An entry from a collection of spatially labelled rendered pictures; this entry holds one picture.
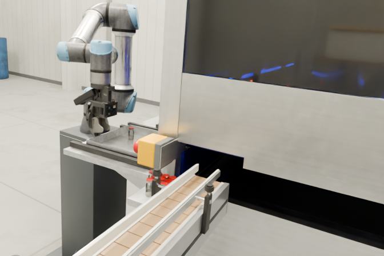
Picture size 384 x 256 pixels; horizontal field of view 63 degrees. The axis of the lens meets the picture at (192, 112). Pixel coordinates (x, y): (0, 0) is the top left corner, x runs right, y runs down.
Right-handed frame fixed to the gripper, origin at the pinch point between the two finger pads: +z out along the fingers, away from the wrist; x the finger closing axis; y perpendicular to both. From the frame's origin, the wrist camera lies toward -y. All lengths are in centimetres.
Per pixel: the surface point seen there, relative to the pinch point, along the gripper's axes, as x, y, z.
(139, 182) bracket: -2.4, 22.5, 11.8
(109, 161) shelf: -9.9, 15.4, 3.4
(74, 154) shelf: -10.9, 0.6, 4.1
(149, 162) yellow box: -21.5, 38.5, -6.2
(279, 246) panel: -12, 73, 11
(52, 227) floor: 43, -76, 92
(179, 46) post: -12, 40, -37
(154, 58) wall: 406, -238, 5
